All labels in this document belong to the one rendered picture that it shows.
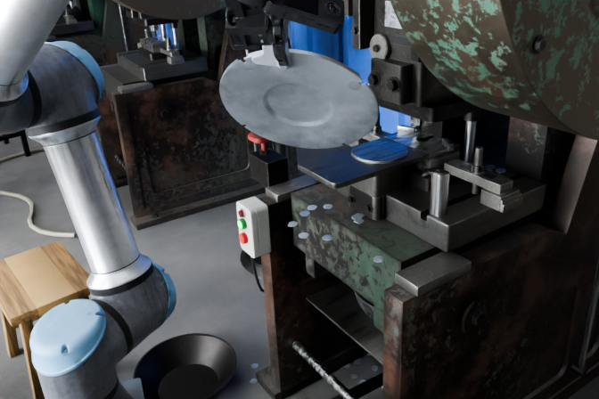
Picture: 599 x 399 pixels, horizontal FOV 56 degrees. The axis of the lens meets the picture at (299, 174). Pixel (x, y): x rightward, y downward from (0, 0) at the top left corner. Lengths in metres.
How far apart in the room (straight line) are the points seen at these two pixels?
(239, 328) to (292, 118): 1.08
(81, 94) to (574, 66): 0.71
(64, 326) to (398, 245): 0.62
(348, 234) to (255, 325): 0.86
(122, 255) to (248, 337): 1.00
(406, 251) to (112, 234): 0.55
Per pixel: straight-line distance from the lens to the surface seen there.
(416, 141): 1.31
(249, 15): 0.82
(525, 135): 1.36
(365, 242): 1.18
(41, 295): 1.77
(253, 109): 1.07
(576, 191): 1.37
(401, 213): 1.20
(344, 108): 1.01
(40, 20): 0.75
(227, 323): 2.03
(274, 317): 1.56
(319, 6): 0.81
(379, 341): 1.44
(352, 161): 1.20
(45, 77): 0.94
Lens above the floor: 1.24
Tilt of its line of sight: 24 degrees down
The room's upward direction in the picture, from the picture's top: 3 degrees counter-clockwise
